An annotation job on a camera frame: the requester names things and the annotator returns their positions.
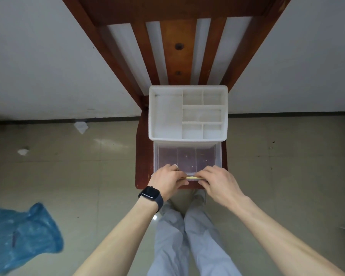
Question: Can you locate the black smartwatch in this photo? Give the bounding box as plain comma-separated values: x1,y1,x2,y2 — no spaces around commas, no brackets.
138,186,164,213

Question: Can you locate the person's right forearm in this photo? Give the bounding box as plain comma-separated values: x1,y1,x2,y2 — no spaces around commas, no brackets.
231,197,345,276

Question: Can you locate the white plastic drawer organizer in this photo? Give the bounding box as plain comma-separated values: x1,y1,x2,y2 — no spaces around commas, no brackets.
148,85,228,148

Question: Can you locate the person's right hand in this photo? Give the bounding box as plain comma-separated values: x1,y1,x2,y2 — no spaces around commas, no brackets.
197,165,246,212

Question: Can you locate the blue plastic object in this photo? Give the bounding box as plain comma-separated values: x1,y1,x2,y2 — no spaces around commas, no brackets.
0,202,64,276

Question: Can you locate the person's left hand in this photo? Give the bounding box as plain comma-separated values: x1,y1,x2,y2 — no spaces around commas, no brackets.
147,163,189,202

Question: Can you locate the person's left forearm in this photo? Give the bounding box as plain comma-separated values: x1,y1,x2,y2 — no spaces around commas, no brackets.
73,198,160,276

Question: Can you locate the brown wooden chair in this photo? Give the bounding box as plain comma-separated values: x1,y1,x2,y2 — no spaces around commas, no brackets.
60,0,293,190

